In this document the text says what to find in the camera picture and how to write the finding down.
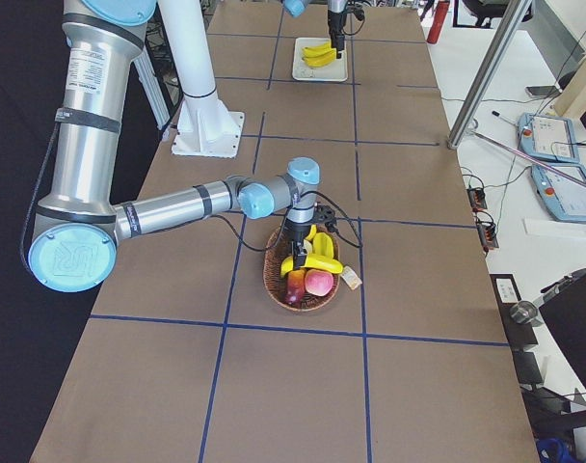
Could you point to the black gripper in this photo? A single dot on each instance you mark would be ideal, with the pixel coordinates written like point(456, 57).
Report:
point(334, 20)
point(298, 232)

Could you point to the yellow banana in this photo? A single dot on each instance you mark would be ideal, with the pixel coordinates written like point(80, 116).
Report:
point(317, 50)
point(312, 261)
point(320, 61)
point(332, 52)

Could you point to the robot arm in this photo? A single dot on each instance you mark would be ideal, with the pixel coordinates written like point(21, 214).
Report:
point(295, 8)
point(77, 229)

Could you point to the brown wicker basket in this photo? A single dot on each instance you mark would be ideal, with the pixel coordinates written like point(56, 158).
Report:
point(279, 248)

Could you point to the yellow star fruit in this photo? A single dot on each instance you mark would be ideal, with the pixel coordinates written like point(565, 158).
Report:
point(322, 245)

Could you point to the cream bear tray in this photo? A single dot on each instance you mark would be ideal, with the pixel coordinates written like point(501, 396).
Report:
point(336, 71)

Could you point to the red pink apple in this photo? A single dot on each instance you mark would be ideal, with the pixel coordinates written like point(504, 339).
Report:
point(318, 282)

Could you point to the white paper price tag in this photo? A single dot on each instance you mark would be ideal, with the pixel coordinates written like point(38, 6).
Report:
point(350, 277)

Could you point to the red fire extinguisher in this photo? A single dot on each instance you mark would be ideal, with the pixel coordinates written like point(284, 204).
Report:
point(441, 10)

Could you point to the black marker pen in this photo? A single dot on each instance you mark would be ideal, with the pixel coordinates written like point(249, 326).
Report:
point(503, 118)

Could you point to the upper blue teach pendant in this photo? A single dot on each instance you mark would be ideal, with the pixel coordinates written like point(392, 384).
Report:
point(548, 138)

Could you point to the blue teach pendant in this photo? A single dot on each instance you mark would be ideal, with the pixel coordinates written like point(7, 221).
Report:
point(548, 138)
point(563, 199)

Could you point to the silver rod on stand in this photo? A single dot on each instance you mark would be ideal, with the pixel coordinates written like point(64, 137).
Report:
point(529, 158)

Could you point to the lower blue teach pendant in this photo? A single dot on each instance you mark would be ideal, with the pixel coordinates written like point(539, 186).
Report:
point(563, 199)

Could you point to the aluminium frame post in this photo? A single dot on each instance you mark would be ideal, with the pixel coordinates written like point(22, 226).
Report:
point(515, 12)

